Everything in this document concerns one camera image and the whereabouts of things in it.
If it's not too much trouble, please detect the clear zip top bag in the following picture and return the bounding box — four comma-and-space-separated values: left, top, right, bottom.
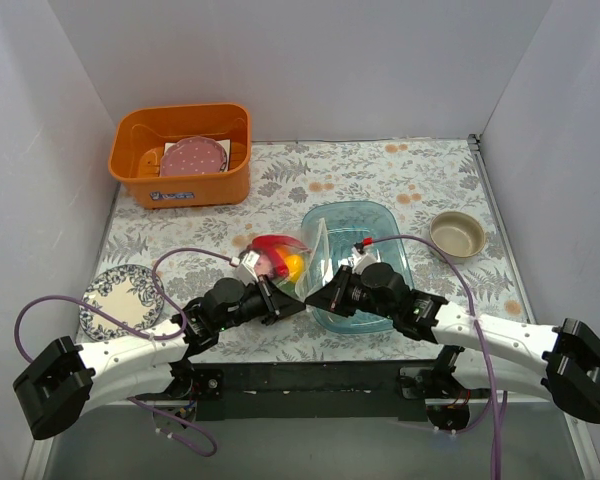
232, 218, 329, 300

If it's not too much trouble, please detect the yellow lemon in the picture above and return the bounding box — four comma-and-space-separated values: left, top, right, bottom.
284, 254, 305, 283

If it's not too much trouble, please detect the red chili pepper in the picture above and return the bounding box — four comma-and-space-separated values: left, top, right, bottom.
251, 234, 310, 277

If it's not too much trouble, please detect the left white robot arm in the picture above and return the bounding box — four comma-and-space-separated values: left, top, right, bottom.
13, 277, 305, 440

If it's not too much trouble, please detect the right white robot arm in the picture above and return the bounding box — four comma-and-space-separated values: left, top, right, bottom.
306, 263, 600, 424

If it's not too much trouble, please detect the clear blue plastic tray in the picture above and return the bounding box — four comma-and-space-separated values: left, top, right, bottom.
299, 199, 417, 332

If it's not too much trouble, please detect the floral tablecloth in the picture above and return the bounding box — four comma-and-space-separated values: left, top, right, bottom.
96, 139, 528, 322

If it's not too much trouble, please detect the beige ceramic bowl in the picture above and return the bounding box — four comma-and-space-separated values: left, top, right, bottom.
428, 211, 486, 263

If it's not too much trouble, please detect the blue patterned plate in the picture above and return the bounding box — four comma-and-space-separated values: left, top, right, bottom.
79, 264, 165, 341

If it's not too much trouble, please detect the pink dotted plate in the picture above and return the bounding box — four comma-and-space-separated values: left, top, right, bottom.
159, 136, 230, 177

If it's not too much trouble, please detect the orange plastic basket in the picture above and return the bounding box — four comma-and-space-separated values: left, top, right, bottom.
108, 103, 251, 209

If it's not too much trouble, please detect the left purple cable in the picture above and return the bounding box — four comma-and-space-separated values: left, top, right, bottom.
13, 247, 241, 457

